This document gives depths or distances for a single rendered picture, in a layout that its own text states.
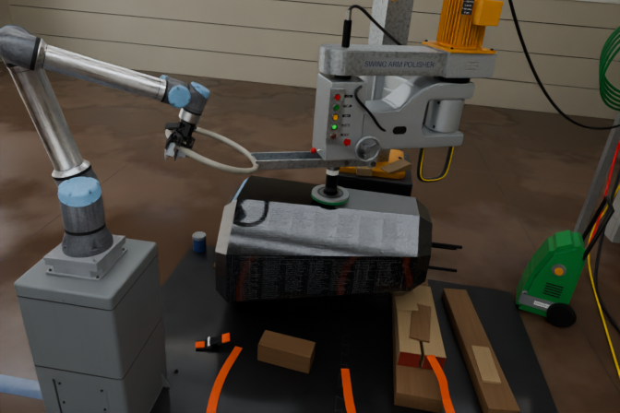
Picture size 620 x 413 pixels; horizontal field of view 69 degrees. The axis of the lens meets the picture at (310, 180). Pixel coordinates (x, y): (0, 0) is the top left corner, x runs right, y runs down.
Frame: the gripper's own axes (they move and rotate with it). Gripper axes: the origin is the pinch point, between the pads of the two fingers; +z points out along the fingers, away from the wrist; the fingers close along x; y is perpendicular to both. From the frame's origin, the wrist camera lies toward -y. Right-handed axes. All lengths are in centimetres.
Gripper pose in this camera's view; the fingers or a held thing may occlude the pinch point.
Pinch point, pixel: (170, 157)
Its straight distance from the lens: 220.6
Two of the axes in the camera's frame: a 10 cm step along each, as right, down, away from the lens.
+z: -4.2, 8.6, 2.7
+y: 6.9, 5.0, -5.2
